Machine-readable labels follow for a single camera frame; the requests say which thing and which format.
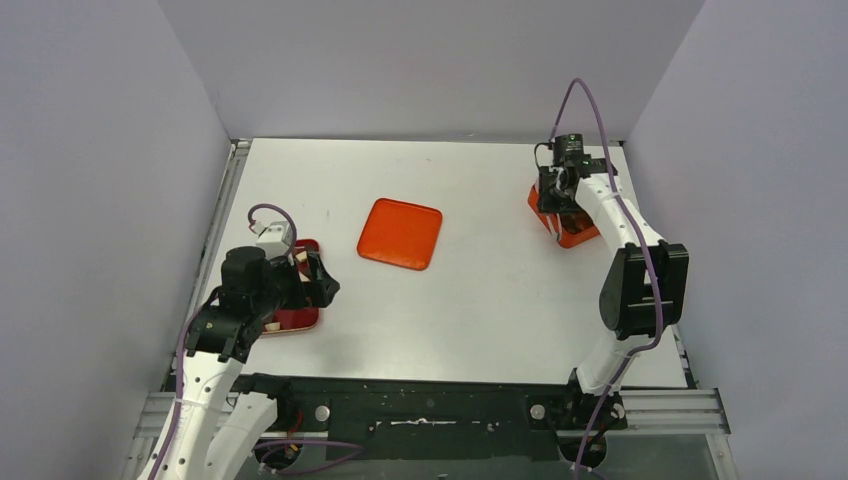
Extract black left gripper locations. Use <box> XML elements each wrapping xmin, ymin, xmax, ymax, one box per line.
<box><xmin>253</xmin><ymin>251</ymin><xmax>339</xmax><ymax>315</ymax></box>

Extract pink silicone tongs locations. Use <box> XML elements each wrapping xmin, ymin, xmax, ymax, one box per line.
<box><xmin>543</xmin><ymin>214</ymin><xmax>562</xmax><ymax>244</ymax></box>

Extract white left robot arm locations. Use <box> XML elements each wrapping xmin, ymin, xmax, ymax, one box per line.
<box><xmin>138</xmin><ymin>239</ymin><xmax>340</xmax><ymax>479</ymax></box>

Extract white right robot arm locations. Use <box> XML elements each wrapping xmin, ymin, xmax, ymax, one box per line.
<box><xmin>528</xmin><ymin>134</ymin><xmax>689</xmax><ymax>427</ymax></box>

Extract orange compartment chocolate box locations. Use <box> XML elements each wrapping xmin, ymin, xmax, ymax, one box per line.
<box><xmin>527</xmin><ymin>186</ymin><xmax>600</xmax><ymax>249</ymax></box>

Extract red chocolate tray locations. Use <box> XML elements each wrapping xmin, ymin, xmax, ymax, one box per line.
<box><xmin>261</xmin><ymin>238</ymin><xmax>320</xmax><ymax>336</ymax></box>

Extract orange box lid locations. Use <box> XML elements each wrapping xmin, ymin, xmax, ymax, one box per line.
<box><xmin>356</xmin><ymin>198</ymin><xmax>443</xmax><ymax>271</ymax></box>

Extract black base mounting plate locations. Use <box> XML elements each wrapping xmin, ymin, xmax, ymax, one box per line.
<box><xmin>231</xmin><ymin>374</ymin><xmax>628</xmax><ymax>461</ymax></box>

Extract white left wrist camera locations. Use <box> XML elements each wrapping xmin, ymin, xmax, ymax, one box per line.
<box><xmin>250</xmin><ymin>220</ymin><xmax>296</xmax><ymax>260</ymax></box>

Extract aluminium table edge rail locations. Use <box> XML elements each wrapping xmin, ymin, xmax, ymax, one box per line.
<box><xmin>195</xmin><ymin>138</ymin><xmax>253</xmax><ymax>292</ymax></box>

